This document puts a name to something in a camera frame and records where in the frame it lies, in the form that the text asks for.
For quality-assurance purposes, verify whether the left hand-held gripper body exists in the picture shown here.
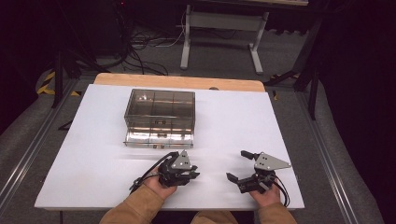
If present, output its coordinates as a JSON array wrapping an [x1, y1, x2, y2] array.
[[157, 149, 194, 189]]

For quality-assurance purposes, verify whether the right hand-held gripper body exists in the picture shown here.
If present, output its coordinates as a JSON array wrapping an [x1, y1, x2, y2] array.
[[235, 151, 292, 194]]

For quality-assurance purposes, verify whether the clear grey pull-out drawer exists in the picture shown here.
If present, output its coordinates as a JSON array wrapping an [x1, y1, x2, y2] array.
[[122, 129, 195, 149]]

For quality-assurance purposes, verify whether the clear grey drawer organizer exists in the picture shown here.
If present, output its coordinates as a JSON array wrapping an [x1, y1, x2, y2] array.
[[123, 88, 196, 138]]

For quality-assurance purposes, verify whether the person's left hand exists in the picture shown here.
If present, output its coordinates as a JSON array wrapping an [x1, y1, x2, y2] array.
[[143, 167, 178, 201]]

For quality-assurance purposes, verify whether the person's right hand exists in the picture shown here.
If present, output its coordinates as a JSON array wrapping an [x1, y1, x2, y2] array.
[[248, 179, 281, 208]]

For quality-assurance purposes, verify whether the white board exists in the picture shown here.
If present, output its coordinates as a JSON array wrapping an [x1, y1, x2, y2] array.
[[34, 83, 305, 212]]

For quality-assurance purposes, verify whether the person's right leg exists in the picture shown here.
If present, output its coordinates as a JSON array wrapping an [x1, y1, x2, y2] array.
[[190, 210, 239, 224]]

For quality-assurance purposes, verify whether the black metal stand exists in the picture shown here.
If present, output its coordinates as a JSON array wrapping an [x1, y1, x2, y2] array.
[[50, 46, 106, 109], [262, 13, 326, 121]]

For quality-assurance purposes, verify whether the wooden table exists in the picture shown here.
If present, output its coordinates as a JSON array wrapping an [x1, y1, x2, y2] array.
[[92, 73, 267, 93]]

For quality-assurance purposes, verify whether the yellow black floor tape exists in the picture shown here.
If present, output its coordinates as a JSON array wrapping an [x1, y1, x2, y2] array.
[[35, 71, 82, 97]]

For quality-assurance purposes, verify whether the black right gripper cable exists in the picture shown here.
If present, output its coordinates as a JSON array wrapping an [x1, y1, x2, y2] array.
[[273, 175, 291, 208]]

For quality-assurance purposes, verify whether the aluminium floor rail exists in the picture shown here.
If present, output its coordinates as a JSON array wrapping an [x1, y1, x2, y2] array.
[[0, 78, 79, 213], [295, 91, 362, 224]]

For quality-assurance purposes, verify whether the bundle of black floor cables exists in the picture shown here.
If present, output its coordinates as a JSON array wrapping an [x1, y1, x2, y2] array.
[[110, 0, 171, 77]]

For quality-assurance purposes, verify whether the white metal stand frame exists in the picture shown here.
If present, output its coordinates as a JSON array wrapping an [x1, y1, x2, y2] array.
[[179, 3, 271, 76]]

